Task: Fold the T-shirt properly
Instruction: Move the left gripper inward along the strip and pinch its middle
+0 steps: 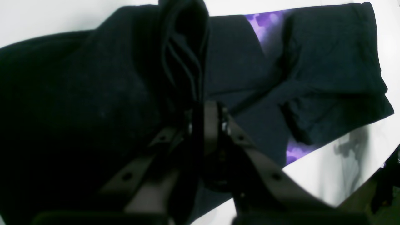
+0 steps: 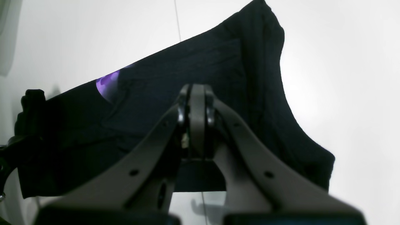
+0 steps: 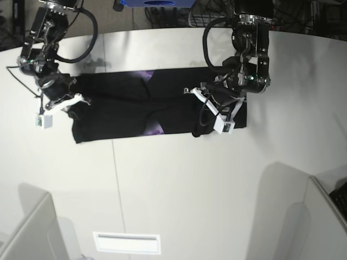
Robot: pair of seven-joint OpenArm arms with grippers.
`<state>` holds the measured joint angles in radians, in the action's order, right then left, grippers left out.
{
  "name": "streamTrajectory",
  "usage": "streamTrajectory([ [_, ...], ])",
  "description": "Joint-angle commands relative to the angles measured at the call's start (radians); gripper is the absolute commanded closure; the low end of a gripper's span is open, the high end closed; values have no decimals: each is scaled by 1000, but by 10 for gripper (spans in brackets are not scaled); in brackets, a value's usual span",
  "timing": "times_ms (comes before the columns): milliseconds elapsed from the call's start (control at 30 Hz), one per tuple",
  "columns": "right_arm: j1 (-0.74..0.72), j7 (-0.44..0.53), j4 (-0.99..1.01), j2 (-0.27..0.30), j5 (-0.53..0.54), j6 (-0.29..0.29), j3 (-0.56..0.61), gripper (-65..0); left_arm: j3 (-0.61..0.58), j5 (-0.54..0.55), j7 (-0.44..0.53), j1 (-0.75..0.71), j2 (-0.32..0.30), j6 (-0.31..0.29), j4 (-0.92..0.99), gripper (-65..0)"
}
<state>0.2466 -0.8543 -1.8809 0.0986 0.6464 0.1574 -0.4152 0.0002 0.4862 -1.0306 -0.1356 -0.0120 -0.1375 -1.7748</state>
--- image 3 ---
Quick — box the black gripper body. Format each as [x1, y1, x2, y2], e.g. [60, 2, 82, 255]
[200, 82, 247, 108]
[36, 74, 77, 105]

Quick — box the black T-shirt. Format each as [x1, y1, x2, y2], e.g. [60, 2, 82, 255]
[67, 66, 249, 145]

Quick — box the blue box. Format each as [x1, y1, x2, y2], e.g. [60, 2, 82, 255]
[120, 0, 195, 8]

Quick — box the white label plate on table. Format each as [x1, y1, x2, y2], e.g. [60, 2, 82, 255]
[93, 232, 161, 255]

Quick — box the black keyboard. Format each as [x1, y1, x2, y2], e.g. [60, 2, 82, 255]
[329, 183, 347, 219]

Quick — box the right grey partition panel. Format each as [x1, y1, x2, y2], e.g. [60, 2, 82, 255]
[281, 175, 347, 260]

